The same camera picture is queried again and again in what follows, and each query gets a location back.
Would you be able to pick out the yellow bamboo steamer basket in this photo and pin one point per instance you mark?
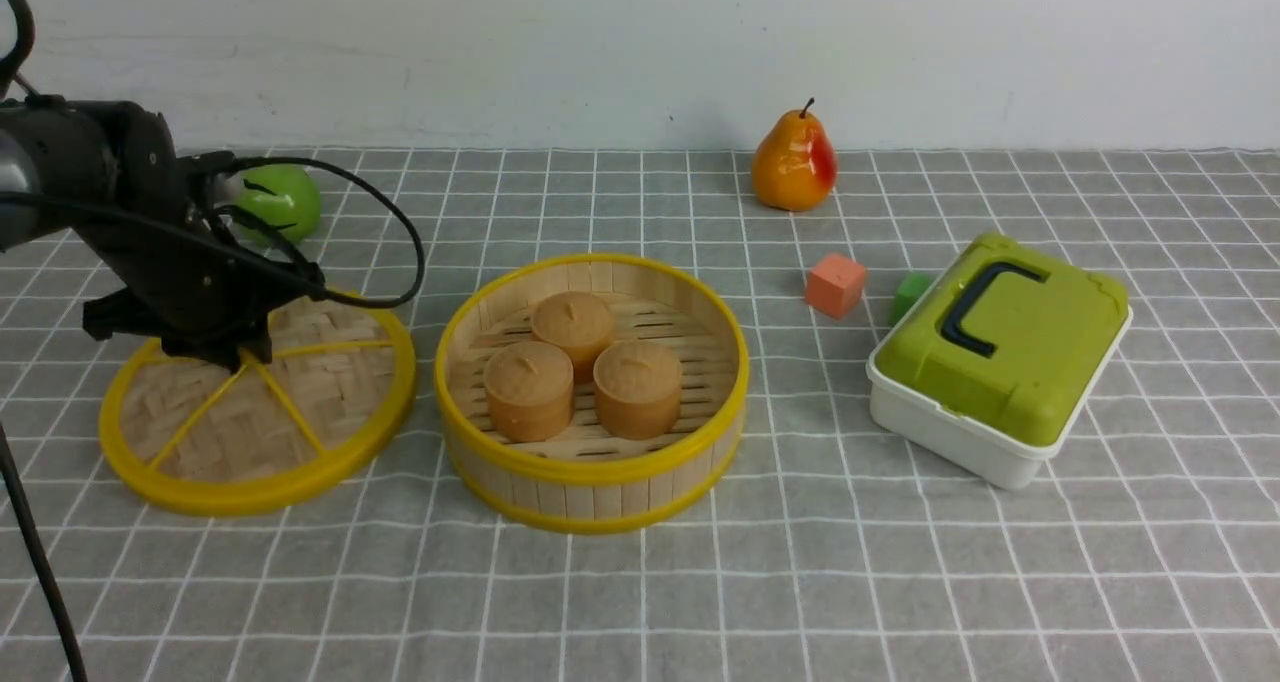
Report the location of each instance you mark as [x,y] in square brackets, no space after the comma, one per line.
[585,480]

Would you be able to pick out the brown steamed bun back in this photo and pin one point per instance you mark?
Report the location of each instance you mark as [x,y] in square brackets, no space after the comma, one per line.
[581,324]

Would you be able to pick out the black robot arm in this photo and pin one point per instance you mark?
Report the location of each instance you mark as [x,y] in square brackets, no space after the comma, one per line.
[42,185]

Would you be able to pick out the orange toy pear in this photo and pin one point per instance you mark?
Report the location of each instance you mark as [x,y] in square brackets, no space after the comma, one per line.
[795,167]

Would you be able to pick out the orange cube block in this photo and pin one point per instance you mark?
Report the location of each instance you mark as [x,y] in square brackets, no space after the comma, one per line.
[834,285]

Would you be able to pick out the yellow woven steamer lid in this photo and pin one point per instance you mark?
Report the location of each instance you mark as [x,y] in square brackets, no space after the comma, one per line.
[196,439]

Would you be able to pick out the brown steamed bun right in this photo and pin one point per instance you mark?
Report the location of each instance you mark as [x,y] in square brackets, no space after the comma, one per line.
[638,387]

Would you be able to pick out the brown steamed bun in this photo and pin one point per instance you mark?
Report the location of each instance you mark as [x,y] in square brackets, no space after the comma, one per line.
[529,391]
[638,387]
[581,324]

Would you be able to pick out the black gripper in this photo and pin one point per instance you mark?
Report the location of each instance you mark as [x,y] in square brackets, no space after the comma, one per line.
[159,220]

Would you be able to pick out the green cube block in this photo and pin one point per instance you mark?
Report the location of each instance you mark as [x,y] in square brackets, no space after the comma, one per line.
[911,288]

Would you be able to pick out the brown steamed bun left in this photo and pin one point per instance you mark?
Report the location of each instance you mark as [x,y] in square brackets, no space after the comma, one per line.
[529,391]

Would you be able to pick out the green and white lunch box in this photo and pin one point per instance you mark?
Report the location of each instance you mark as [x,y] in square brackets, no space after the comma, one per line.
[992,366]

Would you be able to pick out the green toy watermelon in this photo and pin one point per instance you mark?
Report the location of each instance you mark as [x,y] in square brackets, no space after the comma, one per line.
[280,196]

